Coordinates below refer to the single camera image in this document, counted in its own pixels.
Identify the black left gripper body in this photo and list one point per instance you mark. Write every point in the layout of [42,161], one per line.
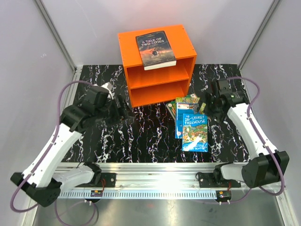
[113,114]

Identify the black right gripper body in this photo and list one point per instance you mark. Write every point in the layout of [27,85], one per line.
[212,110]

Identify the blue 26-Storey Treehouse book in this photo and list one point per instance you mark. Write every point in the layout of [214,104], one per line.
[194,133]

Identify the dark Tale of Two Cities book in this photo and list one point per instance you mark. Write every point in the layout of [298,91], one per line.
[155,50]

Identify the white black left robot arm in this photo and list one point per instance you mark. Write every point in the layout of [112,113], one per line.
[72,123]

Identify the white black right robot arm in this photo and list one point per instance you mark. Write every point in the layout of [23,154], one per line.
[267,164]

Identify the green 65-Storey Treehouse book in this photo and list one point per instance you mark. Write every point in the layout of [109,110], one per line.
[192,98]

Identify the blue back-cover book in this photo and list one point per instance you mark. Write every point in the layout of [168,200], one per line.
[181,108]

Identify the dark green book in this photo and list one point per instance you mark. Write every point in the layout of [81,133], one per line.
[171,106]

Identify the orange wooden shelf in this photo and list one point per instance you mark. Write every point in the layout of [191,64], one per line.
[147,87]

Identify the left small circuit board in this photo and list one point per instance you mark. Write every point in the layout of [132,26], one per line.
[96,193]

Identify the small circuit board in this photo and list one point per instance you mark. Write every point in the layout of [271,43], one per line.
[224,195]
[96,193]

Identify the right small circuit board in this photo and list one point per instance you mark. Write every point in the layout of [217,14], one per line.
[224,195]

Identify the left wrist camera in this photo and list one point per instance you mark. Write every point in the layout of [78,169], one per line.
[109,87]

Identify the left aluminium frame post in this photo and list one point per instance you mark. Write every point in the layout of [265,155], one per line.
[51,26]

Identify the aluminium frame post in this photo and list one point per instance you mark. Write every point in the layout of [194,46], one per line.
[51,26]
[264,23]

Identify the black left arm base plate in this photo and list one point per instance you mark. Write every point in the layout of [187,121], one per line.
[107,179]

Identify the aluminium front rail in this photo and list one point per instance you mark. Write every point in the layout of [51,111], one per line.
[152,175]

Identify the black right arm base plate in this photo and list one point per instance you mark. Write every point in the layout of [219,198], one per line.
[207,180]

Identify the white slotted cable duct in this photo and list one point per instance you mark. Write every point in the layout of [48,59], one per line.
[140,194]

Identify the right aluminium frame post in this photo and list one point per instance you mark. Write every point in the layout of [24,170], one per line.
[264,23]

